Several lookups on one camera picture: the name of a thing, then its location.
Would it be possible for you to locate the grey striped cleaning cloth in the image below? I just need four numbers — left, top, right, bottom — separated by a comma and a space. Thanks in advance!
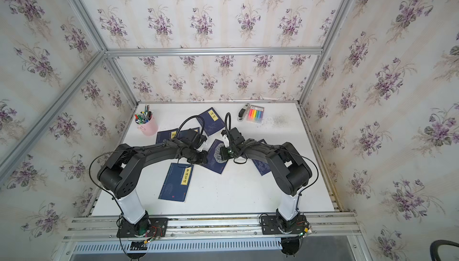
211, 147, 227, 167

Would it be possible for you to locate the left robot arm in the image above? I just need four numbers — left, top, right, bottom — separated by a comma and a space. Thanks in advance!
97, 141, 208, 225

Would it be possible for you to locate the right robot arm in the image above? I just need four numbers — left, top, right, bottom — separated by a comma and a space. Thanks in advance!
219, 139, 313, 232

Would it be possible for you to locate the grey black stapler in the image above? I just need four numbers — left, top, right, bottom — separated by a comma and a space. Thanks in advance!
237, 103, 250, 121

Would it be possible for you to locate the clear box of highlighters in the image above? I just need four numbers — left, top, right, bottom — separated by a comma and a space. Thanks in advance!
247, 105, 264, 124

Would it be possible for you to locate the pink pen cup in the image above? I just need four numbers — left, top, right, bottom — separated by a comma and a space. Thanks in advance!
135, 104, 158, 136

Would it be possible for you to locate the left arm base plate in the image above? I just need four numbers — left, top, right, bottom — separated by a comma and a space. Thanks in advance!
117, 217, 169, 238

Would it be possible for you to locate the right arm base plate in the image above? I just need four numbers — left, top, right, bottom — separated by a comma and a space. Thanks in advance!
258, 213, 310, 235

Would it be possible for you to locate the aluminium rail frame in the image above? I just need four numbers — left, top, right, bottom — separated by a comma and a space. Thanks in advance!
54, 212, 365, 261

